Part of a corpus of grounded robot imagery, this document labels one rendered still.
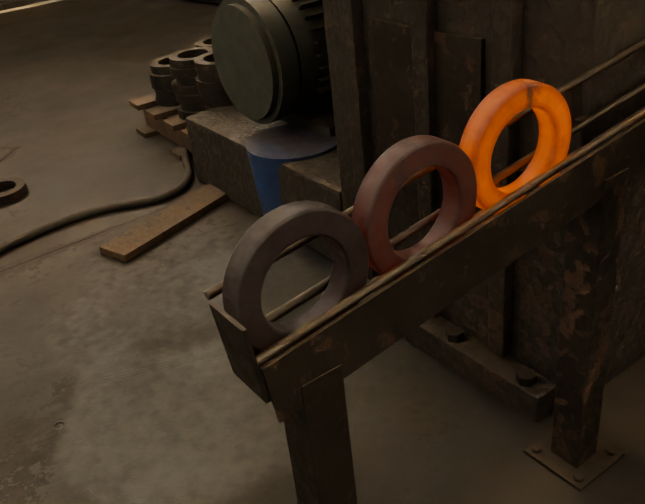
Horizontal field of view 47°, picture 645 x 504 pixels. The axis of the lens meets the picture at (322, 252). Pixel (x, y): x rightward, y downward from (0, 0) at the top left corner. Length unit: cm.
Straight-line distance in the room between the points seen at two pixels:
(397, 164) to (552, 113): 27
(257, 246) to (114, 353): 118
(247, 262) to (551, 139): 49
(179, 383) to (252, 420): 23
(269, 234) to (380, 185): 15
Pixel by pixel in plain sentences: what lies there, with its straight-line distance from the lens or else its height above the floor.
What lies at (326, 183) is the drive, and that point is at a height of 25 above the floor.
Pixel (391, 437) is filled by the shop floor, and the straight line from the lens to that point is 154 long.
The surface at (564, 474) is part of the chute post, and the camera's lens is 148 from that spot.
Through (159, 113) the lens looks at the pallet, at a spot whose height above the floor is 14.
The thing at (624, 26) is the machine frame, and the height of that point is 76.
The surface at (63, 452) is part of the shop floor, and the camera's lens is 169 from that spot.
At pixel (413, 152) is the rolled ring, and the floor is 74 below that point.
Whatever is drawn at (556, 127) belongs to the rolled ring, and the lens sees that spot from 105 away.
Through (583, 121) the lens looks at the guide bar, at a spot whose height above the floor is 65.
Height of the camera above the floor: 108
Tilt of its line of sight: 30 degrees down
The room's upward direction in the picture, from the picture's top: 7 degrees counter-clockwise
